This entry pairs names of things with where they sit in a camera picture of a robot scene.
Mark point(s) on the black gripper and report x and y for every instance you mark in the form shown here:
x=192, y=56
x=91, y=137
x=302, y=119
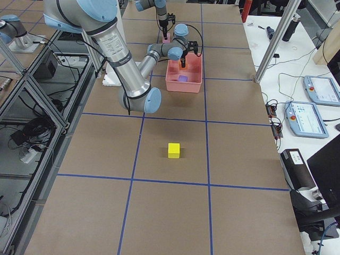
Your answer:
x=163, y=26
x=184, y=56

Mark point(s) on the purple foam block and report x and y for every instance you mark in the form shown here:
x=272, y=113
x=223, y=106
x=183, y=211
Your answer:
x=182, y=78

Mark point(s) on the orange foam block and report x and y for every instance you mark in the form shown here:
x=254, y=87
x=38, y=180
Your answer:
x=182, y=65

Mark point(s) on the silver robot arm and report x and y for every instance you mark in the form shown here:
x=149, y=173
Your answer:
x=159, y=5
x=98, y=19

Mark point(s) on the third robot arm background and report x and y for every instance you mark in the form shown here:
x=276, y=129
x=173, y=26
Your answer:
x=12, y=30

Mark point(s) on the pink plastic bin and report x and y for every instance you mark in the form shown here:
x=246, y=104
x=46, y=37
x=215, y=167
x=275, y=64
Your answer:
x=193, y=72

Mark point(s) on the light pink foam block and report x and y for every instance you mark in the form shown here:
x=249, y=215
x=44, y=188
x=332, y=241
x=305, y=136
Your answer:
x=166, y=39

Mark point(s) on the yellow foam block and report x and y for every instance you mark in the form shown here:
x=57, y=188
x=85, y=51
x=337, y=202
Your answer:
x=174, y=150

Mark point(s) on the black water bottle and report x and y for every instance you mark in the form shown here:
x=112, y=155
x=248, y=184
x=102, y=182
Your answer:
x=291, y=28

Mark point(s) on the near teach pendant tablet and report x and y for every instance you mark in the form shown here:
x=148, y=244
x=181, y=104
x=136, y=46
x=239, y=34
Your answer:
x=305, y=120

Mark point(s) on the teach pendant tablet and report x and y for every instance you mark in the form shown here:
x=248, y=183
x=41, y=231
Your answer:
x=322, y=90
x=305, y=120

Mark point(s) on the far teach pendant tablet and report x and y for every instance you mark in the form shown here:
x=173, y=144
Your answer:
x=322, y=90

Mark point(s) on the black label box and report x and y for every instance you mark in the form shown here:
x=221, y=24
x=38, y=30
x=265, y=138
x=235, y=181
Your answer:
x=296, y=171

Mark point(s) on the black monitor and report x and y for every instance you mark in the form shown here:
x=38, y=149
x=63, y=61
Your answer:
x=324, y=167

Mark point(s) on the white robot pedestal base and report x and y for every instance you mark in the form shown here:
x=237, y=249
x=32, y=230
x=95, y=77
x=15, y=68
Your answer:
x=110, y=78

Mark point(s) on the aluminium frame post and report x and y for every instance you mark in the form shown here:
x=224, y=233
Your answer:
x=284, y=22

